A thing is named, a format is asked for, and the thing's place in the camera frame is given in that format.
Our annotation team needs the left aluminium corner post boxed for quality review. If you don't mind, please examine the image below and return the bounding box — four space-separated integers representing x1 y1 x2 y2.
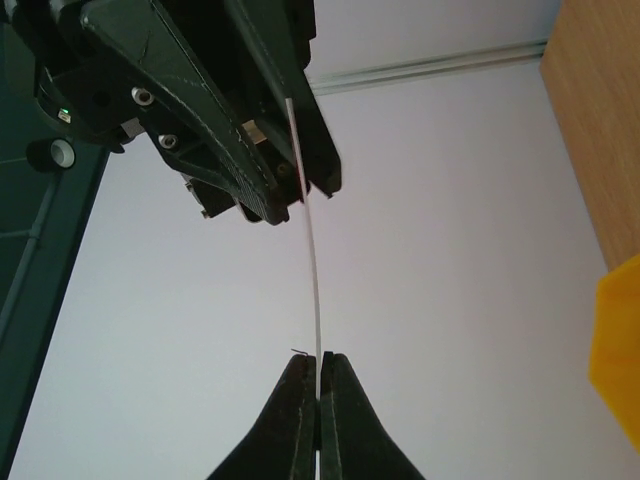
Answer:
309 40 547 96

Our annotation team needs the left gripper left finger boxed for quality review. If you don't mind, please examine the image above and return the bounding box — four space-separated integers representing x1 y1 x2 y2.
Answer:
209 354 317 480

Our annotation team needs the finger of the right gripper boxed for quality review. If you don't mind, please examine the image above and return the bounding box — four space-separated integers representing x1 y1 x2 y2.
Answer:
224 1 342 197

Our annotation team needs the red card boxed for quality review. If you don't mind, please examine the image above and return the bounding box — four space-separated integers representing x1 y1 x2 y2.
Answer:
285 97 323 400

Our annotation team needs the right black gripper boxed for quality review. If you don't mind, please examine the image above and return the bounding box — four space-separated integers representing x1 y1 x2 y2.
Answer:
1 1 320 225

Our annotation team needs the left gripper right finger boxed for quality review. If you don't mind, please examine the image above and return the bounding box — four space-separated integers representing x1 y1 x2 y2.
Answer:
319 352 423 480

